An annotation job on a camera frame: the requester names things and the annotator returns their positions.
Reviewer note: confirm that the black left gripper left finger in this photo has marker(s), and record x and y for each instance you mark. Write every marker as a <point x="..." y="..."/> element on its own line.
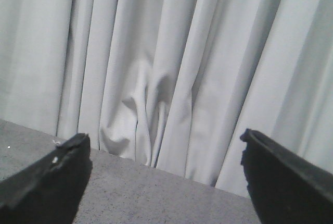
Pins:
<point x="49" y="190"/>

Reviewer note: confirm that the white pleated curtain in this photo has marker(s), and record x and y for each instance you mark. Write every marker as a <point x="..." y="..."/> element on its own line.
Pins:
<point x="173" y="84"/>

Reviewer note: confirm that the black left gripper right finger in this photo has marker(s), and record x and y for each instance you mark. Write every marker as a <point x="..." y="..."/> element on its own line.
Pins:
<point x="283" y="187"/>

